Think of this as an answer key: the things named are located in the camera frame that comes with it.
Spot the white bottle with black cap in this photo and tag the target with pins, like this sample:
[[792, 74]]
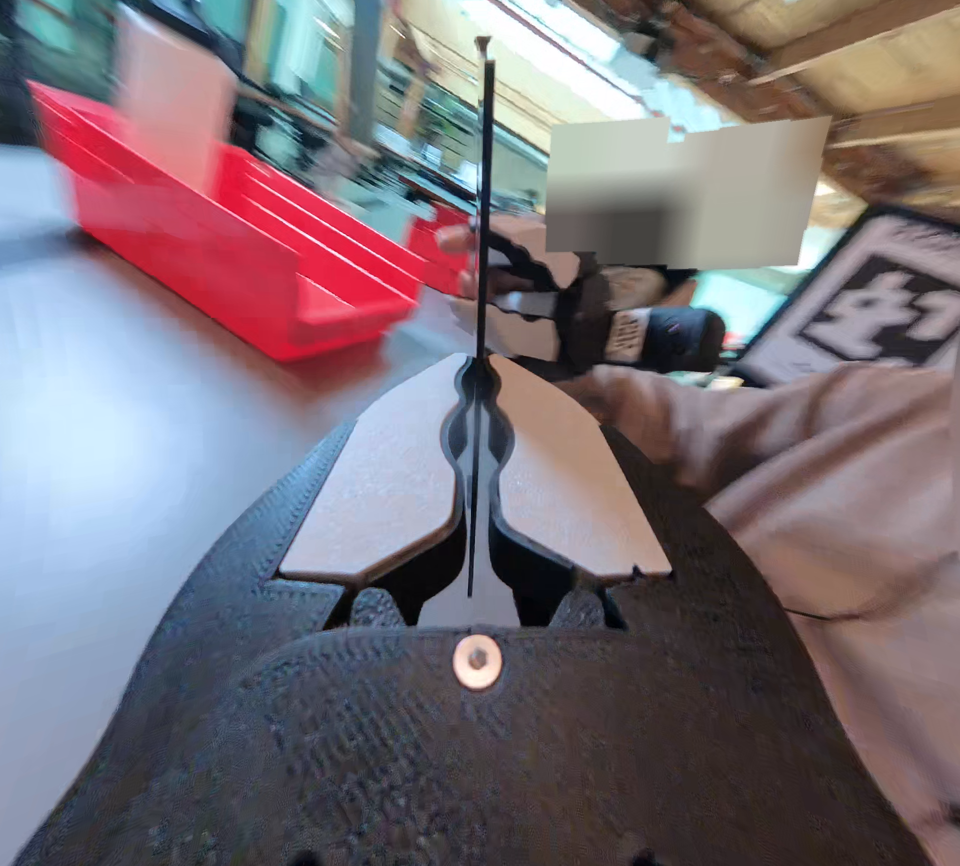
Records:
[[176, 101]]

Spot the black board with wooden rim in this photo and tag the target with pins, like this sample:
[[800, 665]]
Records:
[[364, 19]]

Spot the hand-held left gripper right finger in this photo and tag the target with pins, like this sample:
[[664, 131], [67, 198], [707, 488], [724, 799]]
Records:
[[577, 491]]

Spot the red plastic bin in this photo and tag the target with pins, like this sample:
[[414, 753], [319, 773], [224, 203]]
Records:
[[225, 266], [439, 266]]

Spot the black framed marker sign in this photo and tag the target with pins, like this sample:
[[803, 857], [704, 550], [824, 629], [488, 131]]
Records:
[[862, 304]]

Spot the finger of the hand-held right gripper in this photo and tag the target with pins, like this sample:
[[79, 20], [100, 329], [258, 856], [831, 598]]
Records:
[[525, 326], [532, 240]]

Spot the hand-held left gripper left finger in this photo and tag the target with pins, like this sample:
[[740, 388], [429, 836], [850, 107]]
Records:
[[375, 499]]

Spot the shiny metal plate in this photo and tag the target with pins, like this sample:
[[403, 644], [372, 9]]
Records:
[[481, 206]]

